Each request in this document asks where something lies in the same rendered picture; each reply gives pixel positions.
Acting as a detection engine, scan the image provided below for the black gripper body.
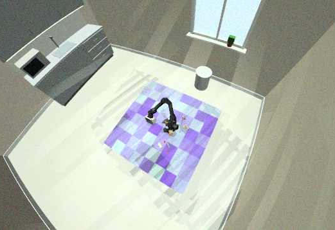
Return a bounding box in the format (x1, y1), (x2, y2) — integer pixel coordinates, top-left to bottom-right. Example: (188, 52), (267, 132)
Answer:
(163, 126), (175, 133)

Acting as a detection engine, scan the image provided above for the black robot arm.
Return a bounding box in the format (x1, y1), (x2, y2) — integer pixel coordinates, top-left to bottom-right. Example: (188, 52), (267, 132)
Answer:
(147, 98), (179, 130)

